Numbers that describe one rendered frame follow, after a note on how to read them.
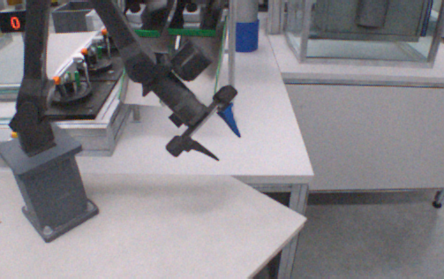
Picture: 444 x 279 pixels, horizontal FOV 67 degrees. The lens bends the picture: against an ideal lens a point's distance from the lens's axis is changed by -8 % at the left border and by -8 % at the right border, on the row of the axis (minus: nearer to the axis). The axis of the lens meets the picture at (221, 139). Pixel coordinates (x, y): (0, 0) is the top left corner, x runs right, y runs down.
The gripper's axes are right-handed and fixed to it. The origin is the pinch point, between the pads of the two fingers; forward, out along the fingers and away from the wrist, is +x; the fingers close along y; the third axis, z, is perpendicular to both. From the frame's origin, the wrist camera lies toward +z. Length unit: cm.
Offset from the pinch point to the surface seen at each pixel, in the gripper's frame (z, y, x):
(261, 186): 21.2, -2.0, 24.0
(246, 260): -5.2, 14.8, 21.3
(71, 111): 41, 20, -30
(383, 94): 65, -80, 59
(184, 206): 12.6, 16.2, 8.4
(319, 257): 81, -5, 100
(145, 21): 24.8, -11.9, -31.0
